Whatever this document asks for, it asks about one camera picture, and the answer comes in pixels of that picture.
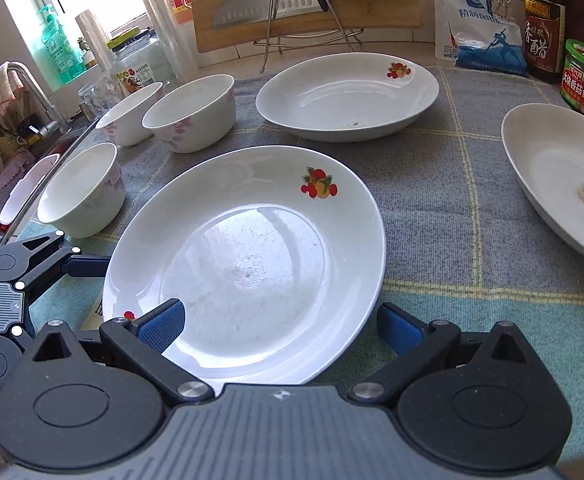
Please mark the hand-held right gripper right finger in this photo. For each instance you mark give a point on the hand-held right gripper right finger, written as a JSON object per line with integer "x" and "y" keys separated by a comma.
{"x": 401, "y": 332}

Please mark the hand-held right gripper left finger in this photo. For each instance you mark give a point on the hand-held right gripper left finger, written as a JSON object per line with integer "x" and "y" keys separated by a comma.
{"x": 162, "y": 327}

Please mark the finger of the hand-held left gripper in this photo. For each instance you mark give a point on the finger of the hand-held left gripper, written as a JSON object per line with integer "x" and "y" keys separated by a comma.
{"x": 22, "y": 336}
{"x": 89, "y": 266}

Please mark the white bowl with pink flowers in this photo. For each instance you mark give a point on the white bowl with pink flowers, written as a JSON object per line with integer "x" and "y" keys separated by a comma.
{"x": 197, "y": 127}
{"x": 92, "y": 205}
{"x": 122, "y": 131}

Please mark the white plate with fruit print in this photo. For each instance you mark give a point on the white plate with fruit print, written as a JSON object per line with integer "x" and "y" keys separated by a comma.
{"x": 342, "y": 95}
{"x": 252, "y": 240}

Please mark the red plastic basin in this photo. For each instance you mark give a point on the red plastic basin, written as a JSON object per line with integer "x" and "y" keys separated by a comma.
{"x": 6, "y": 225}

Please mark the white plastic basin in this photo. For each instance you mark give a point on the white plastic basin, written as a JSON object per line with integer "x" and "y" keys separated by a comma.
{"x": 27, "y": 185}

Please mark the purple cleaning cloth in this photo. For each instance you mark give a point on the purple cleaning cloth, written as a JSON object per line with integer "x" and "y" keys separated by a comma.
{"x": 7, "y": 170}

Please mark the grey and teal checked towel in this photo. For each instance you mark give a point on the grey and teal checked towel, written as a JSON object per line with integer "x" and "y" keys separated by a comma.
{"x": 446, "y": 200}

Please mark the dark utensil holder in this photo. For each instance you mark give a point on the dark utensil holder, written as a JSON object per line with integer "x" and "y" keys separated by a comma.
{"x": 27, "y": 120}

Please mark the clear glass cup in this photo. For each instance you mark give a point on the clear glass cup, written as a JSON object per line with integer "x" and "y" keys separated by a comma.
{"x": 94, "y": 100}

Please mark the metal faucet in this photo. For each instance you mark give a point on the metal faucet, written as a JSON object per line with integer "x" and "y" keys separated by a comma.
{"x": 42, "y": 97}

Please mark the glass jar with green lid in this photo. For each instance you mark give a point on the glass jar with green lid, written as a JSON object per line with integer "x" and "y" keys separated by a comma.
{"x": 137, "y": 72}

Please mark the green dish soap bottle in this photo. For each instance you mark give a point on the green dish soap bottle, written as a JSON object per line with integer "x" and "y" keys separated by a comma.
{"x": 59, "y": 55}

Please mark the white plate with brown stain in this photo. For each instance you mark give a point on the white plate with brown stain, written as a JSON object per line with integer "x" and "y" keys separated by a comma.
{"x": 556, "y": 170}

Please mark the white cling film roll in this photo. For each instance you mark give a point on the white cling film roll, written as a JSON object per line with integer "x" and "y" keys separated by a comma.
{"x": 94, "y": 35}

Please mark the clear plastic bag roll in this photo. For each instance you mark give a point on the clear plastic bag roll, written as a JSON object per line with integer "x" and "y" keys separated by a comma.
{"x": 174, "y": 45}

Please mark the white and blue salt bag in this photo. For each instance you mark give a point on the white and blue salt bag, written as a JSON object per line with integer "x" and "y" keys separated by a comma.
{"x": 476, "y": 35}

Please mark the dark vinegar bottle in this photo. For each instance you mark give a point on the dark vinegar bottle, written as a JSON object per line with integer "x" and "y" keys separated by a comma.
{"x": 544, "y": 35}

